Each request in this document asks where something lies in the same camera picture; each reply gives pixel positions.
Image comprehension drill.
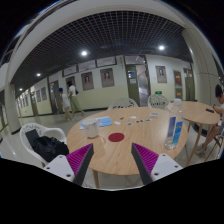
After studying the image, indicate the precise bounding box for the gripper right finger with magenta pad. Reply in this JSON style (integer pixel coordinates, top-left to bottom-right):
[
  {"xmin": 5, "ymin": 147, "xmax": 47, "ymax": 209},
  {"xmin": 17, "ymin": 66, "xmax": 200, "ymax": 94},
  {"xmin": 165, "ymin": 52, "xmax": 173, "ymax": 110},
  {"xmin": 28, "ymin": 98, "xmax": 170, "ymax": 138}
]
[{"xmin": 131, "ymin": 143, "xmax": 182, "ymax": 185}]

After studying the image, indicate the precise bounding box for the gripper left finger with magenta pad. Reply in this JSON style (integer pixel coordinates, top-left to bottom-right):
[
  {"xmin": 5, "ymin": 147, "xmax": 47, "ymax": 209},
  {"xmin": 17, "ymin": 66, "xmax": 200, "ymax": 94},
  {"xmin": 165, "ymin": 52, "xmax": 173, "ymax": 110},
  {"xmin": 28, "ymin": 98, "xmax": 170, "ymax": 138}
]
[{"xmin": 44, "ymin": 144, "xmax": 94, "ymax": 186}]

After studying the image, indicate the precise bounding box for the clear water bottle blue label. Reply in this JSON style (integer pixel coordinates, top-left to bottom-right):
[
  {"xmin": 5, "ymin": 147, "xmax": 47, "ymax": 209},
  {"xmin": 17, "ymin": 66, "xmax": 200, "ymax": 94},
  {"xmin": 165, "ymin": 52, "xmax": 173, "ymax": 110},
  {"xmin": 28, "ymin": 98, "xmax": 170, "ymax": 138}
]
[{"xmin": 165, "ymin": 106, "xmax": 183, "ymax": 150}]

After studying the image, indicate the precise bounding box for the black bag on chair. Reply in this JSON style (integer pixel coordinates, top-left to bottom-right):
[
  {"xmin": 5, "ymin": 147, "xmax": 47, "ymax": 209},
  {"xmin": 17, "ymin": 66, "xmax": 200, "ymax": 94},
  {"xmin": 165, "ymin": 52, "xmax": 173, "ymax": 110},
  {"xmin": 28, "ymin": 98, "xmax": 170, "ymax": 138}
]
[{"xmin": 25, "ymin": 129, "xmax": 69, "ymax": 162}]

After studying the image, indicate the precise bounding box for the white chair on left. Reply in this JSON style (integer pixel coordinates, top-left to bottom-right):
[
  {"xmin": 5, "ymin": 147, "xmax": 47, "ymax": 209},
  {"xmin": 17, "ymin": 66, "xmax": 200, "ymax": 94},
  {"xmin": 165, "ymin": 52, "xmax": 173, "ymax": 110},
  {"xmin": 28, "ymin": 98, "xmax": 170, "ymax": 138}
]
[{"xmin": 20, "ymin": 123, "xmax": 67, "ymax": 166}]

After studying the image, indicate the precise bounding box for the round wooden table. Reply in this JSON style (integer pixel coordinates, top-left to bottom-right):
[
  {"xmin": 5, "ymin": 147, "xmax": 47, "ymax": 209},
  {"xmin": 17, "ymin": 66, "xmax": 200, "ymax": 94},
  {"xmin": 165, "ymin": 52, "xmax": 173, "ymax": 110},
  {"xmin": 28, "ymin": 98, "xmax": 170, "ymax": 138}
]
[
  {"xmin": 66, "ymin": 106, "xmax": 189, "ymax": 189},
  {"xmin": 166, "ymin": 100, "xmax": 221, "ymax": 168}
]

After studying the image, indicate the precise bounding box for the white plastic cup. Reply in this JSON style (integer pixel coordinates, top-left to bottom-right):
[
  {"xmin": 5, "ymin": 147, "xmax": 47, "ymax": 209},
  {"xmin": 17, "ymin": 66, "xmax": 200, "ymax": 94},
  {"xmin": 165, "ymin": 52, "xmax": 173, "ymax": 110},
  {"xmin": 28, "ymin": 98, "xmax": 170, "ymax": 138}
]
[{"xmin": 83, "ymin": 118, "xmax": 99, "ymax": 138}]

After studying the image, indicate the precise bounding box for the red round coaster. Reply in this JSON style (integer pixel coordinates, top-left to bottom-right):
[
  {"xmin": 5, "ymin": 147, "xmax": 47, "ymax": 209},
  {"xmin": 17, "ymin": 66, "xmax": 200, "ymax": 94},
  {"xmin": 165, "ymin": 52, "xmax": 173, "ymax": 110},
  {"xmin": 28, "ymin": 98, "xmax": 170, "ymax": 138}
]
[{"xmin": 108, "ymin": 133, "xmax": 124, "ymax": 142}]

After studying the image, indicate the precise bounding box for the small white card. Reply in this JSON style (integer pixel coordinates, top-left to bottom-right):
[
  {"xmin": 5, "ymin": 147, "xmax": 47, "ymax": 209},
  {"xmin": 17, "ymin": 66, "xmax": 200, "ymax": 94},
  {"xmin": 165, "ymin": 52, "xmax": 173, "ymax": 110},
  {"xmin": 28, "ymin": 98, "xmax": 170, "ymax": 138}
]
[{"xmin": 149, "ymin": 112, "xmax": 158, "ymax": 117}]

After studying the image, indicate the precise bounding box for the person in white shirt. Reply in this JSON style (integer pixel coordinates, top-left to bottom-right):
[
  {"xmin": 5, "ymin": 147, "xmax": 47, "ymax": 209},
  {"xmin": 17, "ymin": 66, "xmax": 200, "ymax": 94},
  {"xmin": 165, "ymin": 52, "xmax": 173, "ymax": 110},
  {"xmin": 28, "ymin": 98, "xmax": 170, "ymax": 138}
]
[{"xmin": 67, "ymin": 81, "xmax": 84, "ymax": 113}]

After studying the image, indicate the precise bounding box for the child in blue cap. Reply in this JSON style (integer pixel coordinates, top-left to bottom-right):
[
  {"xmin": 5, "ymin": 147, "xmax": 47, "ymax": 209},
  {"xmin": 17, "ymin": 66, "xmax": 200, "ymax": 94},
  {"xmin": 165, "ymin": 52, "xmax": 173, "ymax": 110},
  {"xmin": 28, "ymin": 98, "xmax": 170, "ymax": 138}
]
[{"xmin": 58, "ymin": 88, "xmax": 73, "ymax": 121}]

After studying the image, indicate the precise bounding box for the white cup on far table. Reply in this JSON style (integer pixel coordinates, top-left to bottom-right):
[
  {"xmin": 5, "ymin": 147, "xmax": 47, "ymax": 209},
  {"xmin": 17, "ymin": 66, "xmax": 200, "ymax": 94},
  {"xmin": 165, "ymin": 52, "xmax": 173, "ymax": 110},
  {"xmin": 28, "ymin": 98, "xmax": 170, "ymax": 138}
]
[{"xmin": 174, "ymin": 98, "xmax": 182, "ymax": 106}]

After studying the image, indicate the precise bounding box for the seated person at right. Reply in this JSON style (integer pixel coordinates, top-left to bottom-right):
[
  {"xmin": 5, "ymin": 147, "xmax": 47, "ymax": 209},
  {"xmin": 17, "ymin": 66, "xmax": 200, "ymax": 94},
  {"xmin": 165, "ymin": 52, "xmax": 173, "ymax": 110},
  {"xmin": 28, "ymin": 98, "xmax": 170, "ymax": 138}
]
[{"xmin": 195, "ymin": 83, "xmax": 224, "ymax": 156}]

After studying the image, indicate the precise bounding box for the white chair behind table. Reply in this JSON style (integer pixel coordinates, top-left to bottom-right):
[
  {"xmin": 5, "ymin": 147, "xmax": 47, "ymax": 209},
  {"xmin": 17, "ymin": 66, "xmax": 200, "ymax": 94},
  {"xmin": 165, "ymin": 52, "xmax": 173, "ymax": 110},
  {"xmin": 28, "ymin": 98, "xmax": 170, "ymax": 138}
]
[{"xmin": 108, "ymin": 98, "xmax": 138, "ymax": 110}]

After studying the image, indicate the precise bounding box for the black phone on far table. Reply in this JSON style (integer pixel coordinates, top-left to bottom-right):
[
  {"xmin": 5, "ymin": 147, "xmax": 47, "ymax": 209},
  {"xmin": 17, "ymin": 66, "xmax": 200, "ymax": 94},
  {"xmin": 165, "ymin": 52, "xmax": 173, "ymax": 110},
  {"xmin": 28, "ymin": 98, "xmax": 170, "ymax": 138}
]
[{"xmin": 206, "ymin": 108, "xmax": 214, "ymax": 113}]

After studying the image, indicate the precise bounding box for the dark green open door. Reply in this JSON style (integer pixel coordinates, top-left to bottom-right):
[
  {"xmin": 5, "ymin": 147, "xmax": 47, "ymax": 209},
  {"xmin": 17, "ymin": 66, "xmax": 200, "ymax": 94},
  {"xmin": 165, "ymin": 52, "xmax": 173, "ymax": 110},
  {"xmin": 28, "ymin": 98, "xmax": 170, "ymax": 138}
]
[{"xmin": 126, "ymin": 65, "xmax": 140, "ymax": 105}]

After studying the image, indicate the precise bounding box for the framed poster right of door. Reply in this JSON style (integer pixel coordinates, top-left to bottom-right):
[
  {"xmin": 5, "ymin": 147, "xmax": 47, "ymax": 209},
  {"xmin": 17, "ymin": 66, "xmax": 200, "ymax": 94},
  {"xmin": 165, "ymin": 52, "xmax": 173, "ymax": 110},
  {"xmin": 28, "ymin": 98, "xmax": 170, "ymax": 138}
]
[{"xmin": 156, "ymin": 66, "xmax": 167, "ymax": 83}]

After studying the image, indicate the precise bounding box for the framed wall poster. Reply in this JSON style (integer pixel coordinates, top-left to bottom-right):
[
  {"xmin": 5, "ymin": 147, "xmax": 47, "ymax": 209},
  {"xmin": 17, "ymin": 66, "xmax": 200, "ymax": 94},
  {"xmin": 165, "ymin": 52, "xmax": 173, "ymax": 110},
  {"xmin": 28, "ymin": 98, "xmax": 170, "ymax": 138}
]
[
  {"xmin": 100, "ymin": 68, "xmax": 114, "ymax": 87},
  {"xmin": 81, "ymin": 72, "xmax": 94, "ymax": 91}
]

